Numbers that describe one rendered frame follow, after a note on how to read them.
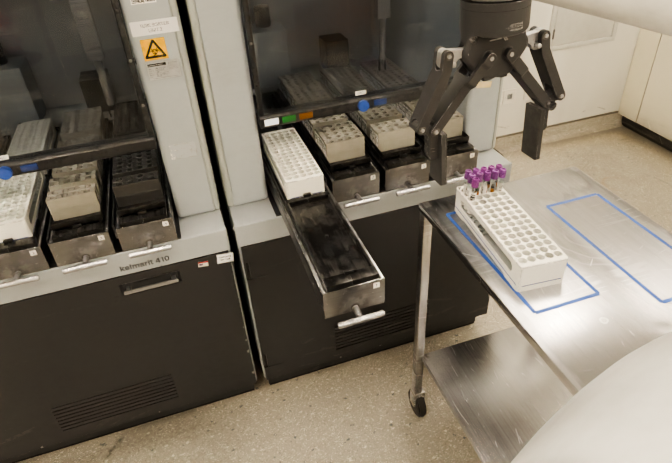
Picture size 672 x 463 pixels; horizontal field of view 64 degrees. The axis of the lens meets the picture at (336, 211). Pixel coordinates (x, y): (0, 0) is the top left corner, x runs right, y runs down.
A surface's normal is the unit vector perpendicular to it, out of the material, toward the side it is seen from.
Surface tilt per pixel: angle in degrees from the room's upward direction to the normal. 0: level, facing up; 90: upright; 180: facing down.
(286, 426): 0
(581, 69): 90
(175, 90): 90
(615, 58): 90
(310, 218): 0
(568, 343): 0
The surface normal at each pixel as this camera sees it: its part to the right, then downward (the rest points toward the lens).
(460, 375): -0.05, -0.82
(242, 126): 0.32, 0.53
